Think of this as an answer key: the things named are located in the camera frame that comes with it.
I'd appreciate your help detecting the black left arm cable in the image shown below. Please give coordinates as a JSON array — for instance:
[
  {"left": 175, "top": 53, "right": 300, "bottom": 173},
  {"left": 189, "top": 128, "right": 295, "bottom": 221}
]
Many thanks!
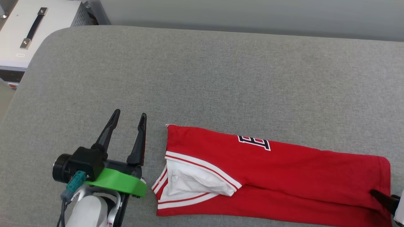
[{"left": 57, "top": 196, "right": 69, "bottom": 227}]

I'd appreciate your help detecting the white metal cabinet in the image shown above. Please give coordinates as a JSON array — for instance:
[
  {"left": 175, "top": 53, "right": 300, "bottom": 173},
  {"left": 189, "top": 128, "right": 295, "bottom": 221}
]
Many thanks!
[{"left": 0, "top": 0, "right": 99, "bottom": 90}]

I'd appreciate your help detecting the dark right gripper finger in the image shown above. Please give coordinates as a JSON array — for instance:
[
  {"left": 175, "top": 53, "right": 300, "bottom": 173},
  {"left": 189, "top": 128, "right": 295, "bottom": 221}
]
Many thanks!
[{"left": 369, "top": 189, "right": 401, "bottom": 216}]

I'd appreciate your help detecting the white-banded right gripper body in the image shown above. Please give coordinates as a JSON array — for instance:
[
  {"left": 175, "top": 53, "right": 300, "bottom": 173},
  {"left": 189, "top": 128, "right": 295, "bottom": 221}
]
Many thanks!
[{"left": 393, "top": 189, "right": 404, "bottom": 225}]

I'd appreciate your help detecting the black cabinet handle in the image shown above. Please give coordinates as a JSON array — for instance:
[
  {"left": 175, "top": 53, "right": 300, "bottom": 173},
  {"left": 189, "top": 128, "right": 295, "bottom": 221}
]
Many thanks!
[{"left": 20, "top": 7, "right": 49, "bottom": 50}]

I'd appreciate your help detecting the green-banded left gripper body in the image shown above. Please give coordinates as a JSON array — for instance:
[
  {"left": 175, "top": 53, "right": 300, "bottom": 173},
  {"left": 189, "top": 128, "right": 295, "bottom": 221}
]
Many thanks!
[{"left": 85, "top": 159, "right": 148, "bottom": 222}]

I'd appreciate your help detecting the grey fabric sofa cushion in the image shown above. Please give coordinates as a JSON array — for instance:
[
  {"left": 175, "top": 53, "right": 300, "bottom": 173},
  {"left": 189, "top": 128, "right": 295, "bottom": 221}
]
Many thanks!
[{"left": 0, "top": 25, "right": 404, "bottom": 227}]

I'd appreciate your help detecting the red Bulls 23 jersey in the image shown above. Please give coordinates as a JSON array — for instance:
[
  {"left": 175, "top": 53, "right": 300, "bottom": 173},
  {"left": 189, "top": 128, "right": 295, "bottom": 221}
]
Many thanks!
[{"left": 151, "top": 124, "right": 394, "bottom": 227}]

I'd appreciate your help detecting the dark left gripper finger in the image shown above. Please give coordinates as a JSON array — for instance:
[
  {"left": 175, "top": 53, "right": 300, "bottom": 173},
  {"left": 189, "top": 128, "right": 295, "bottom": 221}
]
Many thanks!
[
  {"left": 127, "top": 113, "right": 147, "bottom": 167},
  {"left": 92, "top": 109, "right": 121, "bottom": 152}
]

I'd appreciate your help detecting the teal left cable connector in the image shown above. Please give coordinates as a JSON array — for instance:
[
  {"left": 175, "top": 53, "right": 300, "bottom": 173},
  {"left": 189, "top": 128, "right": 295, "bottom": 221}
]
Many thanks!
[{"left": 61, "top": 171, "right": 87, "bottom": 201}]

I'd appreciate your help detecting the black round left gripper motor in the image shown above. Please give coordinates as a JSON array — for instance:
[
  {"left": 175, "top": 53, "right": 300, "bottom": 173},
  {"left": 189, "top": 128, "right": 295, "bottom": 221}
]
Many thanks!
[{"left": 52, "top": 154, "right": 73, "bottom": 184}]

